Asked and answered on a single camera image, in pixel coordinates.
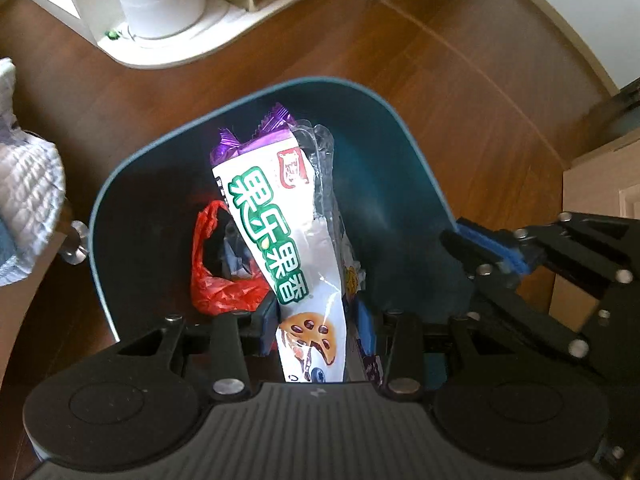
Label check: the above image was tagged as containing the teal plastic trash bin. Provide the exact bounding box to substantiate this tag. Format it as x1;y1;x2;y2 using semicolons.
90;77;472;340

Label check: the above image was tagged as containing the red plastic bag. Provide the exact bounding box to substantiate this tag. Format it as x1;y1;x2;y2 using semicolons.
190;200;270;316

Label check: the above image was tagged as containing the silver metal bed leg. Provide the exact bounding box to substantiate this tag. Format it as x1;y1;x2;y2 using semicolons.
58;220;89;266

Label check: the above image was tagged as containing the bed with orange floral quilt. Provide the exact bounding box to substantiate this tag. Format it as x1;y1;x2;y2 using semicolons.
1;58;66;372

